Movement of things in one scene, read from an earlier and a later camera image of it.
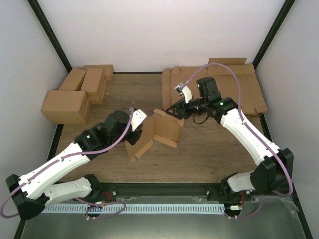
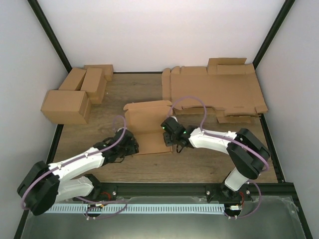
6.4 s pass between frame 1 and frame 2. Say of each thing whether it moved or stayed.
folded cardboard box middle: stayed
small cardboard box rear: stayed
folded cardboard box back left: stayed
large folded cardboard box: stayed
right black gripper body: moved
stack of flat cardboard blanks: stayed
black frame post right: stayed
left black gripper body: moved
